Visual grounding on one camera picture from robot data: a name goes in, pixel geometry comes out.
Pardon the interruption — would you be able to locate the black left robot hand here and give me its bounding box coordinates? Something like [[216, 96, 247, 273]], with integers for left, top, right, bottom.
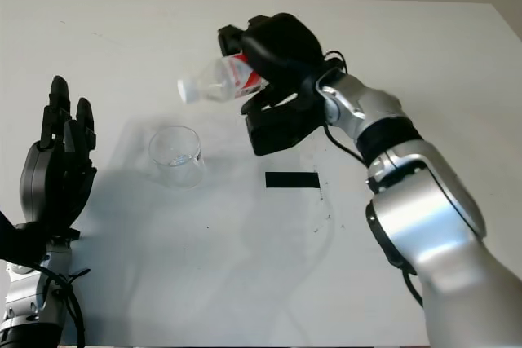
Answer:
[[19, 75, 98, 243]]

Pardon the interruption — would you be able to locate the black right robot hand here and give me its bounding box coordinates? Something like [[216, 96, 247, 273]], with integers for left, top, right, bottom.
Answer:
[[217, 12, 327, 116]]

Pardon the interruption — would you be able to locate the clear plastic water bottle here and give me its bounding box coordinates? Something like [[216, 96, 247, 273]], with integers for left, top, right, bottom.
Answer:
[[177, 53, 270, 104]]

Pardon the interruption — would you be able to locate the clear glass cup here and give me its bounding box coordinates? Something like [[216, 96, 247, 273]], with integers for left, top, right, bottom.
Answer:
[[148, 126, 204, 190]]

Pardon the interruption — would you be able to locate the black tape strip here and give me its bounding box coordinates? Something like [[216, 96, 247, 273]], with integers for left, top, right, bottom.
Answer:
[[264, 171, 321, 189]]

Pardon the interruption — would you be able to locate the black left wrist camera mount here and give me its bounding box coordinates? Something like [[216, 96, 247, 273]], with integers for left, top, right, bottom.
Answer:
[[0, 209, 48, 270]]

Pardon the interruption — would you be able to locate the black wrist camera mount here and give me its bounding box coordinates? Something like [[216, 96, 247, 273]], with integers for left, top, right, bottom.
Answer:
[[244, 97, 323, 156], [0, 209, 48, 270]]

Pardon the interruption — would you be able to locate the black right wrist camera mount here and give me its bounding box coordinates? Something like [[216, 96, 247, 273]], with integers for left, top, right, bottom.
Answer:
[[244, 97, 323, 156]]

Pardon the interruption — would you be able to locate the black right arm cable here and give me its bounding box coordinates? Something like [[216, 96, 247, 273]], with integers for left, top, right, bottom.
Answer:
[[321, 50, 425, 308]]

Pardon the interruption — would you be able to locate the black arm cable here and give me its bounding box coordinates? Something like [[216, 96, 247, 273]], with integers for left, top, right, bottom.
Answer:
[[321, 50, 425, 308], [24, 262, 91, 348]]

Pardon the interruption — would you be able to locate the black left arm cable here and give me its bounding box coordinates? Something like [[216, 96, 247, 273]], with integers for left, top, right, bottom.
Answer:
[[24, 262, 91, 348]]

